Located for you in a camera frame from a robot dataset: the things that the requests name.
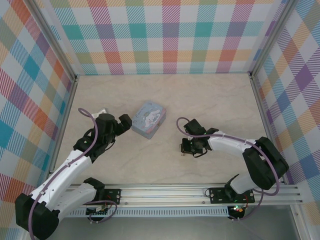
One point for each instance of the blue cartoon tin box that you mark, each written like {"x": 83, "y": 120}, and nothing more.
{"x": 149, "y": 120}

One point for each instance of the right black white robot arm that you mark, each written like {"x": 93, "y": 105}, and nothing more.
{"x": 262, "y": 165}

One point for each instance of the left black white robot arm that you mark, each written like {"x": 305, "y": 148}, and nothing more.
{"x": 57, "y": 182}

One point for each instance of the left green circuit board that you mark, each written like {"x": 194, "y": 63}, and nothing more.
{"x": 98, "y": 211}

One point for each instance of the right lit circuit board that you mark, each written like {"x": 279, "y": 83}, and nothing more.
{"x": 237, "y": 208}

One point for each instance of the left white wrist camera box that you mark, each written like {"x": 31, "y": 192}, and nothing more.
{"x": 102, "y": 111}

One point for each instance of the aluminium table side rail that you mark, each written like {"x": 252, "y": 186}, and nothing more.
{"x": 66, "y": 120}
{"x": 262, "y": 112}

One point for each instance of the aluminium mounting rail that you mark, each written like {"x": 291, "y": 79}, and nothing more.
{"x": 165, "y": 193}

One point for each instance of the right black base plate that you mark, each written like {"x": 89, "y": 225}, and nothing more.
{"x": 217, "y": 196}

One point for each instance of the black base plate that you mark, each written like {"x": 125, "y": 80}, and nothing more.
{"x": 217, "y": 196}
{"x": 113, "y": 196}

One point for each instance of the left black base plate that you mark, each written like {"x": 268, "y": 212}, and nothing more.
{"x": 113, "y": 196}

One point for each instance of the aluminium frame post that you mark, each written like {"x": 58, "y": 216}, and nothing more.
{"x": 53, "y": 37}
{"x": 273, "y": 37}

